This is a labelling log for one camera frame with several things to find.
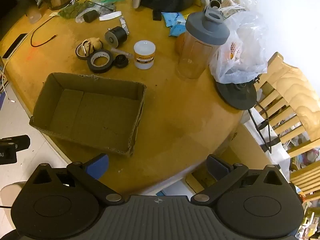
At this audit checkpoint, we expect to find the thin black tape ring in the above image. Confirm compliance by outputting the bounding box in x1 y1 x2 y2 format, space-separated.
76 41 95 60

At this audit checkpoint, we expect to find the thin white cable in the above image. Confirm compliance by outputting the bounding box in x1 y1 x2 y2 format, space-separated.
0 55 16 103

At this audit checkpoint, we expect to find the black usb cable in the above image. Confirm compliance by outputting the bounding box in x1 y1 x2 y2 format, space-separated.
30 21 58 47

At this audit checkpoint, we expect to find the black round stand base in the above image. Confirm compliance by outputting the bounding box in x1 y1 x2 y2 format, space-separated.
216 76 258 110

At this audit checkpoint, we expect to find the white plastic bag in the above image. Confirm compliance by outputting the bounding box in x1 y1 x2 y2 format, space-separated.
209 10 269 84

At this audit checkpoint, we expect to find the clear plastic bag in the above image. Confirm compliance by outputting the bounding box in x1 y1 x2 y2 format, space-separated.
75 6 117 23

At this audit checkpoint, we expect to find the tan keychain toy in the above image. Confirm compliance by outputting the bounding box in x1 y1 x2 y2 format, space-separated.
84 37 103 55

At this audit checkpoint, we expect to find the black phone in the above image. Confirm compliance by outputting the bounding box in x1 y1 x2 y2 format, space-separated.
1 33 28 58

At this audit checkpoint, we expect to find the black cylinder with silver face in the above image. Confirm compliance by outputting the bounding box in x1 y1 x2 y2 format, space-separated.
104 26 128 48

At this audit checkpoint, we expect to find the cardboard box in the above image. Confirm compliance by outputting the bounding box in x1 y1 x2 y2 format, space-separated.
29 72 147 157

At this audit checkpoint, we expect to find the clear plastic tube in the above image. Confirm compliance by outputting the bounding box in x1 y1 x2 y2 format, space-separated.
110 48 134 57

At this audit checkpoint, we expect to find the white jar with orange label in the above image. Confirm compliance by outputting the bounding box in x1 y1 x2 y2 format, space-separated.
134 40 156 70

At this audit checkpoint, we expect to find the small black canister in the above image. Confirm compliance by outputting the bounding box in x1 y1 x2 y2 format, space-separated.
83 10 98 22

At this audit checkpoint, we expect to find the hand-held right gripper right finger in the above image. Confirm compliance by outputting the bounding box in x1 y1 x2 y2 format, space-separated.
191 154 290 205

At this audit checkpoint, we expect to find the white band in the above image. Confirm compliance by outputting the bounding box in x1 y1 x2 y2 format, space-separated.
99 11 122 21

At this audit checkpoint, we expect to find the marble-patterned stick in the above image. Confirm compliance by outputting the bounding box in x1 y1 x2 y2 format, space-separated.
120 16 131 35

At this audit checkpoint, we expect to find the black stand cable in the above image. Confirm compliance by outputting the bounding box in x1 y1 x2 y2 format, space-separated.
247 102 281 153

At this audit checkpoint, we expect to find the wide black tape roll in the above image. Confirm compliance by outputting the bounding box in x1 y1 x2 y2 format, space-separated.
87 49 114 74

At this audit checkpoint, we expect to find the blue packet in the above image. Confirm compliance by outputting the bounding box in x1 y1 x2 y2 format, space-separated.
161 12 185 27
169 21 187 37

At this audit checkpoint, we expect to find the small black round cap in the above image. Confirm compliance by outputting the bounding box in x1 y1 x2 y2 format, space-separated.
113 54 130 68

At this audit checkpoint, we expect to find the mesh bag of green balls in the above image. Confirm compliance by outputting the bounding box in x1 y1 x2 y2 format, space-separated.
59 2 88 19

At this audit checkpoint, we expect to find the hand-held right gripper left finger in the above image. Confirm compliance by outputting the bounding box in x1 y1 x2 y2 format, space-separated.
25 154 124 207

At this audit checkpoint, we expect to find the wooden chair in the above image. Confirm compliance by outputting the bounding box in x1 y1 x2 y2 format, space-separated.
252 52 320 202

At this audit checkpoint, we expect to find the translucent plastic cup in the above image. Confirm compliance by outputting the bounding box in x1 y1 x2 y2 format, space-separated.
26 5 42 25

